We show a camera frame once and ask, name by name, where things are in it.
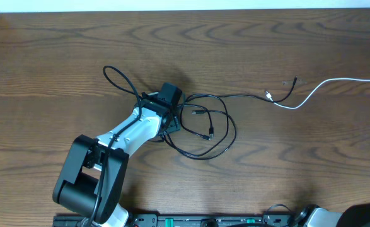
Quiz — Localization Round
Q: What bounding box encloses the white cable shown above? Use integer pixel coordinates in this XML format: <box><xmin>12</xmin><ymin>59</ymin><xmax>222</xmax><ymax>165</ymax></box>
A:
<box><xmin>264</xmin><ymin>78</ymin><xmax>370</xmax><ymax>110</ymax></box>

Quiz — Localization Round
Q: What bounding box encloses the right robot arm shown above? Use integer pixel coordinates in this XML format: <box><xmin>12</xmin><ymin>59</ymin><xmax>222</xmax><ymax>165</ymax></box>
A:
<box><xmin>291</xmin><ymin>203</ymin><xmax>370</xmax><ymax>227</ymax></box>

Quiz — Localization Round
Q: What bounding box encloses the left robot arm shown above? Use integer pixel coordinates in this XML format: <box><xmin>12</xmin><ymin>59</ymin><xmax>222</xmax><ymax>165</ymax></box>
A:
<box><xmin>52</xmin><ymin>83</ymin><xmax>182</xmax><ymax>226</ymax></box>

